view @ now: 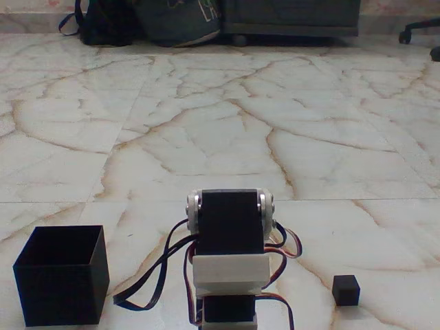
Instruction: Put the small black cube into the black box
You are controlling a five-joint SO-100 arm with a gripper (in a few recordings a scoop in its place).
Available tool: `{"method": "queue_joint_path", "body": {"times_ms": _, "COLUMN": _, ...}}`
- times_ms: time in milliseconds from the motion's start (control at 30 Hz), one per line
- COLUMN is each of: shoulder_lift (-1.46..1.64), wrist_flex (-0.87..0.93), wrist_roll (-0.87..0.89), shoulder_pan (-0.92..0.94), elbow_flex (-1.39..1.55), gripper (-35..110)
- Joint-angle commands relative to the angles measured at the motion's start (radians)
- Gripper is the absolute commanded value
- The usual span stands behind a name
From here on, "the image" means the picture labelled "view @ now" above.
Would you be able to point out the small black cube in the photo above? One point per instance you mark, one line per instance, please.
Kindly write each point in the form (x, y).
(346, 289)

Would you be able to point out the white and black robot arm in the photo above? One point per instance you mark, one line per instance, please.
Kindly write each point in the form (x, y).
(228, 223)

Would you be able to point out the black box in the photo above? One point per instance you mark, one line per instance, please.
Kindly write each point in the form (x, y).
(58, 292)

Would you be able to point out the dark grey lettered cushion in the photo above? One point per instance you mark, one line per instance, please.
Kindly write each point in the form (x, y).
(178, 20)

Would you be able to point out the dark cabinet on wheels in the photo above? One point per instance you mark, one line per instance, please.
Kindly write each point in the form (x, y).
(292, 15)

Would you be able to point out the black office chair base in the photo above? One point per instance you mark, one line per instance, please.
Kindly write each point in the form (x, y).
(417, 29)

